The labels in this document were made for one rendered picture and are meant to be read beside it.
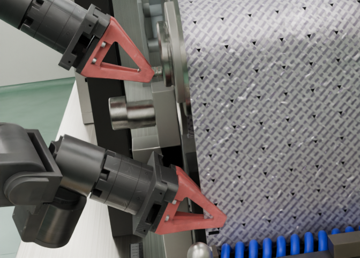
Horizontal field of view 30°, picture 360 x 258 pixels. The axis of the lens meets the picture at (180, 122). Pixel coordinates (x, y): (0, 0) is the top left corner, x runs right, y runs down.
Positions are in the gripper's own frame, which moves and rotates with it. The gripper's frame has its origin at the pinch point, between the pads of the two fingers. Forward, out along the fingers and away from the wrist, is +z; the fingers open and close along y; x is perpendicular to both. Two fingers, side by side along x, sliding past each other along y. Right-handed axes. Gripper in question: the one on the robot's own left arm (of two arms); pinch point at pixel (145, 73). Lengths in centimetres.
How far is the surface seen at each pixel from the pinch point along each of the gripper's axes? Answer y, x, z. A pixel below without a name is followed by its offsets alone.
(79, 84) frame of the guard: -96, -27, -1
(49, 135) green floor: -391, -136, 14
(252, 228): 6.5, -8.5, 18.8
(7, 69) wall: -553, -150, -42
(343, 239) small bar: 11.8, -3.1, 26.0
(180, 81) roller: 5.8, 2.0, 2.9
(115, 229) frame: -27.3, -29.6, 12.6
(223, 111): 6.7, 1.7, 8.5
